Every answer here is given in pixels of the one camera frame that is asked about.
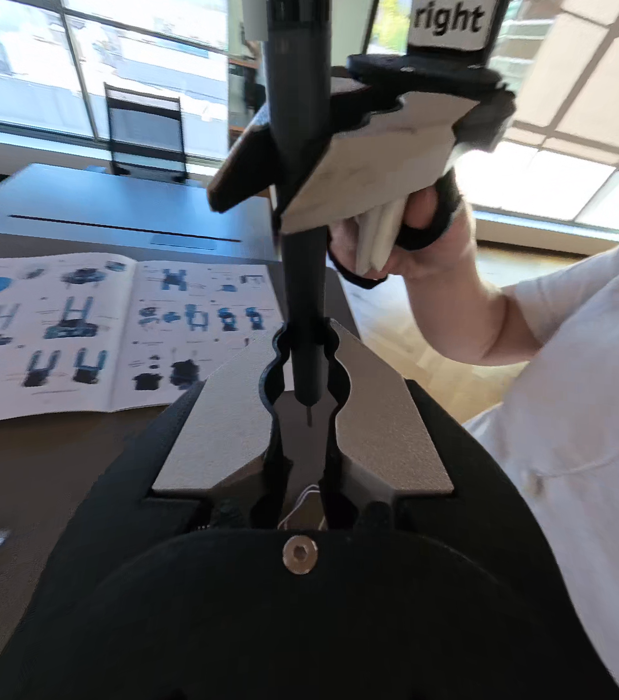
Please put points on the black mesh back chair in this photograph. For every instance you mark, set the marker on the black mesh back chair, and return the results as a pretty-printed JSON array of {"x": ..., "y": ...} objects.
[{"x": 145, "y": 131}]

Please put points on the black precision screwdriver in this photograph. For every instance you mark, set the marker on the black precision screwdriver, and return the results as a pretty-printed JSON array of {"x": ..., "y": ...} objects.
[{"x": 298, "y": 164}]

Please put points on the person's right hand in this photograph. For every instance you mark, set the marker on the person's right hand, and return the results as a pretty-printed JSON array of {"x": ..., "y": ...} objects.
[{"x": 451, "y": 262}]

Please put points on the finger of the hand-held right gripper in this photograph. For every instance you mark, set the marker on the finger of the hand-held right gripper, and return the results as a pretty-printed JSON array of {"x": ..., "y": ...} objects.
[
  {"x": 238, "y": 169},
  {"x": 375, "y": 164}
]

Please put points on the printed instruction sheet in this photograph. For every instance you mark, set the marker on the printed instruction sheet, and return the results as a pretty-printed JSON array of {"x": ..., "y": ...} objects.
[{"x": 41, "y": 339}]

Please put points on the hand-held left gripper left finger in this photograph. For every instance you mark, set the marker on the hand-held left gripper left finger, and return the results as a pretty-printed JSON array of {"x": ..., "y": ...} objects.
[{"x": 211, "y": 437}]

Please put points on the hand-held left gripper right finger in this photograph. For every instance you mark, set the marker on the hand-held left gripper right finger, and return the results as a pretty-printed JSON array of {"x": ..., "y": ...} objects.
[{"x": 391, "y": 437}]

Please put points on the person in white shirt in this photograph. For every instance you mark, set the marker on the person in white shirt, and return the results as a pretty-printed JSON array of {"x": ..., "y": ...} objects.
[{"x": 588, "y": 437}]

